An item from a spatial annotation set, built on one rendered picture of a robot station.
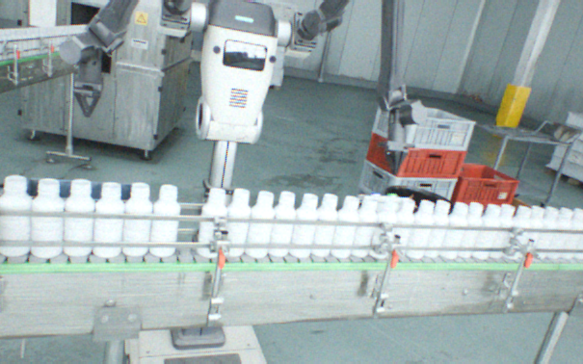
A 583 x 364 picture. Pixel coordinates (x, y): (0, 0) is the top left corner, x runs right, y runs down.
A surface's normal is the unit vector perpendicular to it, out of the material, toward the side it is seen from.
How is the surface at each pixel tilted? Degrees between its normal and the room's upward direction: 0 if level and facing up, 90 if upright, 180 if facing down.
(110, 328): 90
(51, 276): 90
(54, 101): 90
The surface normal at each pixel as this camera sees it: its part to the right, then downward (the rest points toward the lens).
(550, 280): 0.33, 0.37
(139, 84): 0.03, 0.33
